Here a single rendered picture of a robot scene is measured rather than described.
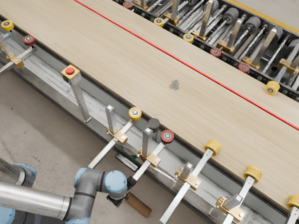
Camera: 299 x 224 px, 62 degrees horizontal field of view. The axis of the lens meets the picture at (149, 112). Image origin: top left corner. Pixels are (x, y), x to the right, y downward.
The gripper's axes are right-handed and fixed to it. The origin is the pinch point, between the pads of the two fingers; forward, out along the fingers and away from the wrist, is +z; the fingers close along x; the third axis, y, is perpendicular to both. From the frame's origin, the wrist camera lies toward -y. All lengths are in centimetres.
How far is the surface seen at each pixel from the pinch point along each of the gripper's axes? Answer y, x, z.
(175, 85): -75, -18, -10
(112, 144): -19.8, -24.3, -1.3
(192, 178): -26.8, 25.3, -15.2
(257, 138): -74, 43, -9
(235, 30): -133, -7, -24
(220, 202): -25, 42, -15
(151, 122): -29.7, -5.4, -35.7
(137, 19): -110, -78, -10
